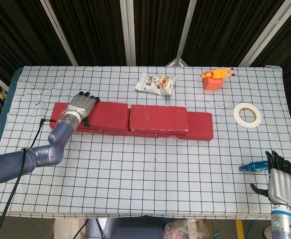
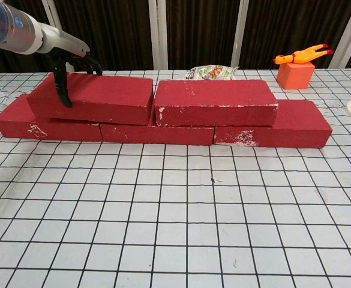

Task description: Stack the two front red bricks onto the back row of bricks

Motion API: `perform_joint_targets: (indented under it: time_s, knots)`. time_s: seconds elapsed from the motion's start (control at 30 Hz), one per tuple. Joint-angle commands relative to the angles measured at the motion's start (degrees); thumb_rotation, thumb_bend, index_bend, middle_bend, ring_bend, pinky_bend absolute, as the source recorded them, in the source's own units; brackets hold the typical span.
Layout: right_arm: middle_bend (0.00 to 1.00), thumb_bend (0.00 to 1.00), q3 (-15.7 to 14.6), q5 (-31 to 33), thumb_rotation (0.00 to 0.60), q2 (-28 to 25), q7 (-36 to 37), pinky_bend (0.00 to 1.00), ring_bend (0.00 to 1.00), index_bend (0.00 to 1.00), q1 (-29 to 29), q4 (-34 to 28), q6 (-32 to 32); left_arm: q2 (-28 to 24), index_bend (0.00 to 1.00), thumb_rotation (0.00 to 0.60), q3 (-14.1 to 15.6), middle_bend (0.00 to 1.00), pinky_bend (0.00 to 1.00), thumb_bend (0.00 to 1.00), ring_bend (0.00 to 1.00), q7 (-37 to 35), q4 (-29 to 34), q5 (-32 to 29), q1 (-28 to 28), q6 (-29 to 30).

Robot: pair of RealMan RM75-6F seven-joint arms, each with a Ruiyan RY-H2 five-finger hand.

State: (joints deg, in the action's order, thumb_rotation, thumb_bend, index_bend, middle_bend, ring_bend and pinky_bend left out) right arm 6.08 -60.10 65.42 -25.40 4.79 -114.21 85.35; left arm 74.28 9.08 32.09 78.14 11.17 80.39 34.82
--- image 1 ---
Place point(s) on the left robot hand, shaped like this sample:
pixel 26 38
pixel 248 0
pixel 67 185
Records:
pixel 81 104

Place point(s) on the red brick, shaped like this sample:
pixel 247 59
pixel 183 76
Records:
pixel 60 114
pixel 140 134
pixel 200 127
pixel 110 115
pixel 157 118

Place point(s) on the white tape roll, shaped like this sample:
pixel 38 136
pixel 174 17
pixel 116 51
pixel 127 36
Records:
pixel 237 118

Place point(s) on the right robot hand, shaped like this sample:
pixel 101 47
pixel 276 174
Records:
pixel 283 186

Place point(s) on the orange foam cube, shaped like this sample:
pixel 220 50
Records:
pixel 212 84

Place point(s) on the clear plastic bag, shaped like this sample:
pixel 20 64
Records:
pixel 185 229

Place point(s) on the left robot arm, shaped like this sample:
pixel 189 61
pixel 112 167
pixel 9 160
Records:
pixel 45 154

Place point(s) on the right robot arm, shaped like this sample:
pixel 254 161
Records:
pixel 284 224

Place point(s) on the white metal frame post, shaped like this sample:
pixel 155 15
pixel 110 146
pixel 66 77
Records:
pixel 128 32
pixel 183 37
pixel 264 35
pixel 60 32

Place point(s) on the white printed snack bag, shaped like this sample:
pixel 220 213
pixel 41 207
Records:
pixel 157 83

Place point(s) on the white black grid tablecloth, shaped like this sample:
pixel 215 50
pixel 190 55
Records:
pixel 175 174

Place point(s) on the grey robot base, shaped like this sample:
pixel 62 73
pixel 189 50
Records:
pixel 130 230

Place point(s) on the yellow rubber chicken toy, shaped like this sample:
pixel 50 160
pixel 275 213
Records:
pixel 218 73

